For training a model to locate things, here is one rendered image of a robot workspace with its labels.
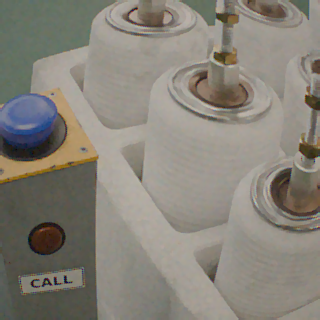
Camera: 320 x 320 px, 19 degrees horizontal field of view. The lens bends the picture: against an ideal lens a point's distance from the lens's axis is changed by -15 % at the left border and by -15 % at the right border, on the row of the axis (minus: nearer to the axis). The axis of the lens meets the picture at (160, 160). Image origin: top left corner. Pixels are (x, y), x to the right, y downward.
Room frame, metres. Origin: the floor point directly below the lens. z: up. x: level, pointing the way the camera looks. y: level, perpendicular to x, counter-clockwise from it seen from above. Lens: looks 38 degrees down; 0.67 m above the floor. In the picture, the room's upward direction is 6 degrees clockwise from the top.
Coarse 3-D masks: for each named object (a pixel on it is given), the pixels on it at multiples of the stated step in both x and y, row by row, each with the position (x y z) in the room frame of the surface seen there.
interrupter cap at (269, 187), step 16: (272, 160) 0.53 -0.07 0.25; (288, 160) 0.54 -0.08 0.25; (256, 176) 0.52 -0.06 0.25; (272, 176) 0.52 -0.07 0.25; (288, 176) 0.52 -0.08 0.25; (256, 192) 0.50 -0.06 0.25; (272, 192) 0.51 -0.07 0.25; (256, 208) 0.49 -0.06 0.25; (272, 208) 0.49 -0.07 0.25; (288, 208) 0.49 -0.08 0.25; (304, 208) 0.49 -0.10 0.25; (272, 224) 0.48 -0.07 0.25; (288, 224) 0.47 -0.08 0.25; (304, 224) 0.47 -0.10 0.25
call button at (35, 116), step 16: (16, 96) 0.48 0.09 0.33; (32, 96) 0.48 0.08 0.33; (0, 112) 0.46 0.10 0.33; (16, 112) 0.46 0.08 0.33; (32, 112) 0.46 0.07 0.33; (48, 112) 0.46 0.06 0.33; (0, 128) 0.45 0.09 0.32; (16, 128) 0.44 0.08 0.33; (32, 128) 0.45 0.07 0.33; (48, 128) 0.45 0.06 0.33; (16, 144) 0.45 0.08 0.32; (32, 144) 0.45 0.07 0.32
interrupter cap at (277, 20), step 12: (240, 0) 0.77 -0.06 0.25; (252, 0) 0.78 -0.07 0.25; (288, 0) 0.80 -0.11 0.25; (240, 12) 0.74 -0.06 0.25; (252, 12) 0.75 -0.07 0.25; (264, 12) 0.76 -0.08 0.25; (288, 12) 0.77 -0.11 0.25; (300, 12) 0.77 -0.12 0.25; (276, 24) 0.73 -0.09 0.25; (288, 24) 0.74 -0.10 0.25; (300, 24) 0.75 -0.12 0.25
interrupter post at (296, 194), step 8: (296, 160) 0.50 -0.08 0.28; (296, 168) 0.50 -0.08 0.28; (304, 168) 0.50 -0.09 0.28; (312, 168) 0.50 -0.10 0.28; (296, 176) 0.50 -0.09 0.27; (304, 176) 0.50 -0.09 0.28; (312, 176) 0.50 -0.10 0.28; (296, 184) 0.50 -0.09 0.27; (304, 184) 0.50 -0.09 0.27; (312, 184) 0.50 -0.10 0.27; (288, 192) 0.50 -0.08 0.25; (296, 192) 0.50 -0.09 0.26; (304, 192) 0.50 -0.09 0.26; (312, 192) 0.50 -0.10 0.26; (296, 200) 0.50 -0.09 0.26; (304, 200) 0.50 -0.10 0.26; (312, 200) 0.50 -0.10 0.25
